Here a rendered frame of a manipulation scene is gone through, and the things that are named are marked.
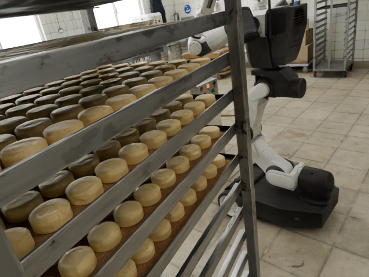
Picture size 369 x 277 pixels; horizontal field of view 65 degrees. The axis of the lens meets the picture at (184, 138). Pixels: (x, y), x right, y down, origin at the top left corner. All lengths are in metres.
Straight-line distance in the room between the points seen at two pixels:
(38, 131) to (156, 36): 0.22
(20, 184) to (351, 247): 1.84
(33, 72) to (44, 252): 0.18
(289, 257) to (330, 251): 0.23
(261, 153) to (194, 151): 1.36
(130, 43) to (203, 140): 0.35
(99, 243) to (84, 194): 0.09
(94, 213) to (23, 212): 0.10
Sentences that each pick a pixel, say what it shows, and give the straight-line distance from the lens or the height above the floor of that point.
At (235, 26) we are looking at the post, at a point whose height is 1.30.
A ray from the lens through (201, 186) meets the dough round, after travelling 0.70.
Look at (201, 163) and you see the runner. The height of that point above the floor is 1.06.
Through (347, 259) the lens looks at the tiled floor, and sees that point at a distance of 1.91.
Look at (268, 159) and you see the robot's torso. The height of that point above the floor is 0.39.
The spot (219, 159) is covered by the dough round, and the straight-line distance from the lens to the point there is 0.79.
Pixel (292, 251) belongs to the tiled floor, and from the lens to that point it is 1.90.
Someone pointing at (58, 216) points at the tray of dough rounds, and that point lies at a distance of 0.40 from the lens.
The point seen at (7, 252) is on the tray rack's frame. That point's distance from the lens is 0.30.
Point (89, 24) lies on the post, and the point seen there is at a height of 1.36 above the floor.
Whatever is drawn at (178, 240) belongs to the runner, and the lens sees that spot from 0.58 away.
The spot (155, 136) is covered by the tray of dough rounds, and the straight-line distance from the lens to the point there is 0.53.
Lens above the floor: 1.35
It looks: 23 degrees down
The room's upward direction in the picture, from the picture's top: 10 degrees counter-clockwise
